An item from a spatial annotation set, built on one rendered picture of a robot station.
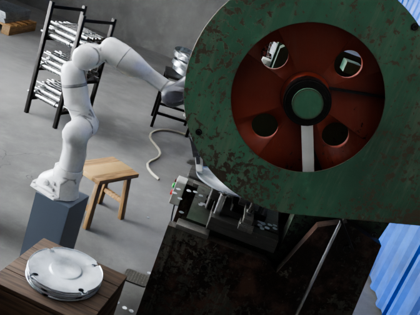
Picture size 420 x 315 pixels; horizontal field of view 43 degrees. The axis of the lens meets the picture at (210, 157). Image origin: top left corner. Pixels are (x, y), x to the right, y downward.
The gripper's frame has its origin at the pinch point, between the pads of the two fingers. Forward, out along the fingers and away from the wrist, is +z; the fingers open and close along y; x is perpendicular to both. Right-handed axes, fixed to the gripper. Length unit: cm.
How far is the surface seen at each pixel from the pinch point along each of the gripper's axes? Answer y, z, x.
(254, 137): 35, -18, 35
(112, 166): -64, 17, -80
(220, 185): 4.7, 8.7, 10.5
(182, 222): 23.1, 19.3, -1.1
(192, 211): 10.0, 18.9, -1.4
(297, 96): 46, -33, 52
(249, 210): 10.6, 17.7, 24.2
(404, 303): -87, 105, 87
